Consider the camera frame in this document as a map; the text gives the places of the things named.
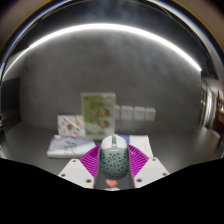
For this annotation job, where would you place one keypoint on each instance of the large grey-white picture book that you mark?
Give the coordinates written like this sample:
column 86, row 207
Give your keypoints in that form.
column 68, row 146

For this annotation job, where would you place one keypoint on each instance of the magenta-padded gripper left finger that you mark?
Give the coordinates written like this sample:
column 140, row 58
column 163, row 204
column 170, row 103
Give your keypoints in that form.
column 77, row 171

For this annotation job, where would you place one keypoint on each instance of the green and white computer mouse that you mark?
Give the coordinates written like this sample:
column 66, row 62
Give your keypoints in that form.
column 114, row 160

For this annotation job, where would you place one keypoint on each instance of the white sticker sheet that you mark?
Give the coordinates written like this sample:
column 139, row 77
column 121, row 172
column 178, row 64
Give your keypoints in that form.
column 68, row 125

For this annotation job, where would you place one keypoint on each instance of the green printed standing sheet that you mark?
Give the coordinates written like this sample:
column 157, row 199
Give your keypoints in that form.
column 98, row 115

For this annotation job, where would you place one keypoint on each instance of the black mouse pad with heart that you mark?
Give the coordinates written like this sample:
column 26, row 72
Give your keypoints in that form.
column 112, row 183

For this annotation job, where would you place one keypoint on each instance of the row of white wall plates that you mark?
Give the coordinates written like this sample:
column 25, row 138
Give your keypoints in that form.
column 138, row 113

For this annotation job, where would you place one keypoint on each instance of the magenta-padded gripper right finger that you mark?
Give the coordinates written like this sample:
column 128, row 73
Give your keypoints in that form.
column 150, row 170

